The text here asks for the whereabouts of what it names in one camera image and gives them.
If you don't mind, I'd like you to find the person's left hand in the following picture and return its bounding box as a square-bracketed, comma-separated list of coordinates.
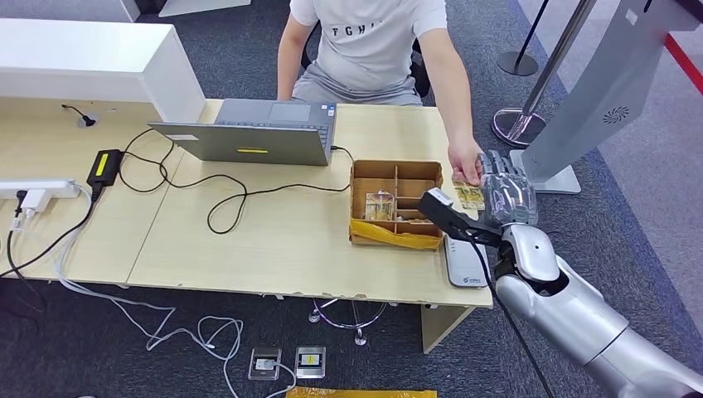
[447, 137, 485, 187]

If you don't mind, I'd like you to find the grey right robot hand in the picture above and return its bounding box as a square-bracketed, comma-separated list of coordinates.
[476, 149, 540, 228]

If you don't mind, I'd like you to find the patterned gold ID card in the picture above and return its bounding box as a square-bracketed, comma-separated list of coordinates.
[452, 175, 487, 212]

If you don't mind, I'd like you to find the white card reader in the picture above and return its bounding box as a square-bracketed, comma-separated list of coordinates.
[444, 235, 491, 289]

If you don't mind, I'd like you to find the person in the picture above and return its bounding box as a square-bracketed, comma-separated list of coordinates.
[276, 0, 484, 187]

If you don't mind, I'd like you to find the brown cardboard divider box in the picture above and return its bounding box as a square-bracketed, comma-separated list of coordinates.
[348, 159, 445, 251]

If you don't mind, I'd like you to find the silver kiosk stand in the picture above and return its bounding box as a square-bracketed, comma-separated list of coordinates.
[509, 0, 703, 196]

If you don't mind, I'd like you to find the chrome stool base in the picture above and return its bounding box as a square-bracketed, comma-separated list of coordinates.
[307, 298, 400, 347]

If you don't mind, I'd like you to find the light wooden desk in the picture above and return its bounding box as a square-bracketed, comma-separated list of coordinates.
[0, 97, 494, 356]

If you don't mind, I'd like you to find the grey laptop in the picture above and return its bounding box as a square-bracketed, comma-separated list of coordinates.
[148, 99, 339, 167]

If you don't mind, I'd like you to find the red barrier belt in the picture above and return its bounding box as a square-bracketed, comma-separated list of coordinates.
[662, 33, 703, 95]

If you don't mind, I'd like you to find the yellow floor tape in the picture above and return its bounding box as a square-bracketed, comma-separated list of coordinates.
[285, 386, 439, 398]

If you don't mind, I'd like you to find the metal floor outlet box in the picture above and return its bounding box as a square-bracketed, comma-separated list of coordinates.
[247, 347, 284, 382]
[294, 346, 327, 381]

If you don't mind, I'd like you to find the white cabinet base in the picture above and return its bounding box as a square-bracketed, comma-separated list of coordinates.
[158, 0, 253, 18]

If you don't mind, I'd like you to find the black laptop power adapter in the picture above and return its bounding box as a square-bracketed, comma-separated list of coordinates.
[86, 149, 124, 188]

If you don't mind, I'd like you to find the white counter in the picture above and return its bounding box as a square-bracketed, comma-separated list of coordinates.
[0, 17, 207, 124]

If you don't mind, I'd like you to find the white power strip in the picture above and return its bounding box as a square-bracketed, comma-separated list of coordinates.
[0, 179, 82, 201]

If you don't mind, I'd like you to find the white plug charger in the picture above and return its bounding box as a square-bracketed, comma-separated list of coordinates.
[21, 189, 54, 219]

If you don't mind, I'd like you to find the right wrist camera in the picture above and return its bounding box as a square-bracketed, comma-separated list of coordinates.
[418, 187, 504, 248]

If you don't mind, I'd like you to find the chrome stanchion post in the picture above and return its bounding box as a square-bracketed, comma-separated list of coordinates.
[491, 0, 598, 150]

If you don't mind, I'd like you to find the black stanchion post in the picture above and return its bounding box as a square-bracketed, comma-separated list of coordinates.
[497, 0, 551, 77]

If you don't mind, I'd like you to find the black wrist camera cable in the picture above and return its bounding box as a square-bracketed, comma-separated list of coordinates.
[463, 233, 555, 398]

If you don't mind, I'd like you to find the black adapter cable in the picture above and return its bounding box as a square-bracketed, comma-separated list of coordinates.
[118, 128, 356, 235]

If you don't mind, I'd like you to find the white cable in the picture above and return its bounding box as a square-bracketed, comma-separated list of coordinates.
[49, 183, 300, 398]

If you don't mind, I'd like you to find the short black cable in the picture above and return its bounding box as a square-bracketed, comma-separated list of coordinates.
[61, 104, 92, 123]

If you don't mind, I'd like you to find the black mains cable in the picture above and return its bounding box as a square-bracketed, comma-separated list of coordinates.
[0, 183, 104, 279]

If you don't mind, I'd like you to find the black plug cable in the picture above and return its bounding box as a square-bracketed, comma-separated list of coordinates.
[4, 189, 51, 314]

